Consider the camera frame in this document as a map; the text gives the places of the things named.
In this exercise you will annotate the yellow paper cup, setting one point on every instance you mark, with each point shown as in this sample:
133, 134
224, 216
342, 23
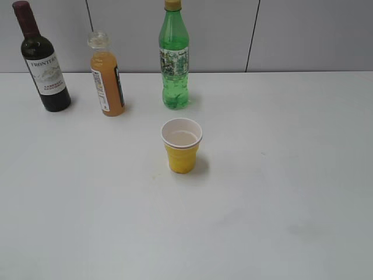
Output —
181, 138

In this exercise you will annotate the NFC orange juice bottle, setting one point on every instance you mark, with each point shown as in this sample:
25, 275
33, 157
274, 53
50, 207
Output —
104, 68

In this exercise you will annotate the green plastic soda bottle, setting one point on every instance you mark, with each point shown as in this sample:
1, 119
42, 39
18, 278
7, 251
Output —
174, 57

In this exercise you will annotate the dark red wine bottle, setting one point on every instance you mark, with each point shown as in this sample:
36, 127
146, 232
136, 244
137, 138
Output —
41, 61

